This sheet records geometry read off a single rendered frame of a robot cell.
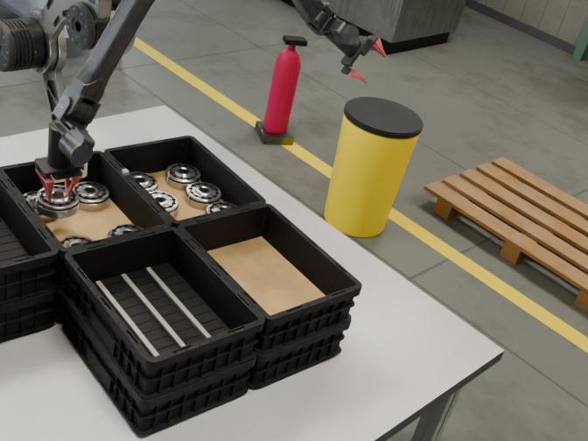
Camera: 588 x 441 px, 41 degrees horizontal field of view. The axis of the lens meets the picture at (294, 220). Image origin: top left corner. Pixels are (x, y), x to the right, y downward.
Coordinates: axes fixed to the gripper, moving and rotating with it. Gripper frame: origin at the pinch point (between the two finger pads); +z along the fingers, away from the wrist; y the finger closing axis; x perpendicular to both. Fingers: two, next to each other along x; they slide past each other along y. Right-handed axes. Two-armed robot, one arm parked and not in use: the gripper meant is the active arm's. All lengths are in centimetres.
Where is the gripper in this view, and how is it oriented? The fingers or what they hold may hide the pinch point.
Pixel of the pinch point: (58, 192)
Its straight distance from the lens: 203.6
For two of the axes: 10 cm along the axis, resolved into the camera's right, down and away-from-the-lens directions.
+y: 7.8, -2.1, 5.9
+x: -5.9, -5.8, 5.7
